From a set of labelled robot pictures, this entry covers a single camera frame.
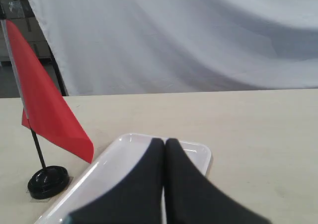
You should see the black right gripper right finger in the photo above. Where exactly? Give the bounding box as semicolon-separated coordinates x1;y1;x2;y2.
164;138;270;224

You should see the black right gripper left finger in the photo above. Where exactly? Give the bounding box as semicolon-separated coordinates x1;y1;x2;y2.
67;138;164;224

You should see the red flag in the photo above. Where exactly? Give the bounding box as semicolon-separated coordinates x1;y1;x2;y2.
0;11;94;163

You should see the black round base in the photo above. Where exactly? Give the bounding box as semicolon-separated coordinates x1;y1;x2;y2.
27;165;70;200

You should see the white rectangular plastic tray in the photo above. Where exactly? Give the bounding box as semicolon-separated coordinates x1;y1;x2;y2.
33;133;212;224

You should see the black backdrop stand pole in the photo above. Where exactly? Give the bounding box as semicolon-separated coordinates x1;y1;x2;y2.
21;0;69;97

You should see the white backdrop cloth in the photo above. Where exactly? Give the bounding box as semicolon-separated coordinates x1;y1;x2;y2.
28;0;318;96

